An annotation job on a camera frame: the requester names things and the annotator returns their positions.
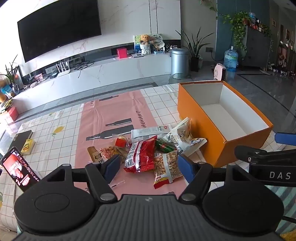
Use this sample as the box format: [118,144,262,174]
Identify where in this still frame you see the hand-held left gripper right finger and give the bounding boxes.
[178,154,264,204]

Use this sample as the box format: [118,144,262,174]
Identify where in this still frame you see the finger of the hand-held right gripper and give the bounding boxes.
[234,145,296,166]
[275,133,296,145]

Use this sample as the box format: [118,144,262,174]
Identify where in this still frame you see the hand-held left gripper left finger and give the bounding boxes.
[35,154,121,204]

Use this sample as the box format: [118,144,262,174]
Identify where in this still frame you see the yellow snack packet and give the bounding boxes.
[100,146,129,163]

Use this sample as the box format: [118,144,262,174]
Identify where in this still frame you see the peanut snack packet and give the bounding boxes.
[153,150,185,189]

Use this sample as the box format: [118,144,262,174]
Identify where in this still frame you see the brown snack packet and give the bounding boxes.
[87,146,104,164]

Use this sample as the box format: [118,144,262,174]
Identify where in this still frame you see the clear red-label snack packet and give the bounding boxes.
[114,136,131,151]

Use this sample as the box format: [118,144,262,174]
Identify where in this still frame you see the red snack packet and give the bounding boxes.
[124,135,158,173]

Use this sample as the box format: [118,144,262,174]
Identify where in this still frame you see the green snack packet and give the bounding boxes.
[155,139,176,153]

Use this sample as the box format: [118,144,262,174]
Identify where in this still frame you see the white and blue snack packet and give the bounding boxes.
[162,117,207,155]

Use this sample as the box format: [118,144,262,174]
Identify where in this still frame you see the silver snack packet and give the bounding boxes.
[131,124,174,143]

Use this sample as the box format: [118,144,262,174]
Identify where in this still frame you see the orange cardboard box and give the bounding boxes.
[177,81,274,168]

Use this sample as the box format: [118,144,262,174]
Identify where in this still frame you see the teal knitted cloth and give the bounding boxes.
[266,184,296,235]

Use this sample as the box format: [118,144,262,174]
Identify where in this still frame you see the pink bottle-print table mat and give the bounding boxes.
[74,89,189,200]

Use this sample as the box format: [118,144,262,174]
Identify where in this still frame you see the yellow box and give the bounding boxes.
[21,138,35,155]

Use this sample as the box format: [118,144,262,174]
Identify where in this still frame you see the small pink heater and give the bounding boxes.
[214,63,228,81]

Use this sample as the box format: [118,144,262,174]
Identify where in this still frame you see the white marble tv console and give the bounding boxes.
[11,54,179,112]

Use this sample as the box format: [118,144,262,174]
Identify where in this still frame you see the smartphone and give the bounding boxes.
[1,146,41,192]

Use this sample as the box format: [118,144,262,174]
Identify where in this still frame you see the black book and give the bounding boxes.
[10,130,33,153]

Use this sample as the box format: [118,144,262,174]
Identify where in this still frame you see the dark sideboard cabinet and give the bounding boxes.
[240,25,273,70]

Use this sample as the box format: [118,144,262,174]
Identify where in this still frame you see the blue water jug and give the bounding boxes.
[223,46,239,72]

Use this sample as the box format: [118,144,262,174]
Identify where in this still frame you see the silver trash can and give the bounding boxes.
[171,48,190,76]

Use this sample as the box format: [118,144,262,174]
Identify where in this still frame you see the white router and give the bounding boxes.
[56,61,71,77]

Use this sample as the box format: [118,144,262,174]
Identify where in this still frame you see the red storage box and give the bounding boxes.
[0,107,19,124]

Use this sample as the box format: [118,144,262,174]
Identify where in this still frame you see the long-leaf potted plant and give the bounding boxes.
[175,27,215,72]

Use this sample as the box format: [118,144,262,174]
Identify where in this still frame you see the trailing ivy plant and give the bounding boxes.
[216,10,253,51]

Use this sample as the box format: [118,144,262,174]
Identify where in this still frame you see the round printed hand fan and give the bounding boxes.
[150,34,166,47]

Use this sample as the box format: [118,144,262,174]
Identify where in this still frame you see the orange plush toy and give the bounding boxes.
[0,79,7,103]

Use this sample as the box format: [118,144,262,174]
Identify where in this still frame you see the small potted plant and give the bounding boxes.
[4,55,21,93]

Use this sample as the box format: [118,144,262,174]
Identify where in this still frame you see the black television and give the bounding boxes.
[17,0,102,62]

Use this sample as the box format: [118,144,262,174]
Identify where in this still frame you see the black cables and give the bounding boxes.
[73,60,96,78]

